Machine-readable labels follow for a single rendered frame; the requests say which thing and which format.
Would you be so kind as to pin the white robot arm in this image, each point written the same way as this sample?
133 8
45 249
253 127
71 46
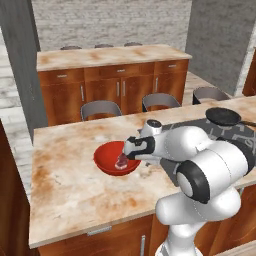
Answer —
206 170

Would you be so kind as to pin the wooden cupboard front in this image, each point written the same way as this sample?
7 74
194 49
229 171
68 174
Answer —
116 241

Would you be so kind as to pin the grey stool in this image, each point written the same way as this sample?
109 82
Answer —
104 45
161 100
210 94
133 44
100 109
70 48

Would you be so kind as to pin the wooden cupboard under hob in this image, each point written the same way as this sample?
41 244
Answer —
238 230

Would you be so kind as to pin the dark patterned hob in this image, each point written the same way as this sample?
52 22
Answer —
171 166

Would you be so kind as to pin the tall wooden cupboard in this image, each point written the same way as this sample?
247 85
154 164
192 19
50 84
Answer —
250 75

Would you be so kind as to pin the raw pink steak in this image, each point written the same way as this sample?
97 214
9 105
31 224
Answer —
120 162

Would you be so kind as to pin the wooden side cupboard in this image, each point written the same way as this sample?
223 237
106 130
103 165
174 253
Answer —
11 206

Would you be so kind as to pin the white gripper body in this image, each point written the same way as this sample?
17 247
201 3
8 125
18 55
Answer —
129 148

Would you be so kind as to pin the wooden island cupboard run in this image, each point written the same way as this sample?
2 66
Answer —
106 86

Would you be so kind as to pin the red bowl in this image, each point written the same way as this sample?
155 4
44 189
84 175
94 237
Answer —
105 161

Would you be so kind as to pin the black frying pan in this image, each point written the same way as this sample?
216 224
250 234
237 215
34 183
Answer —
222 116

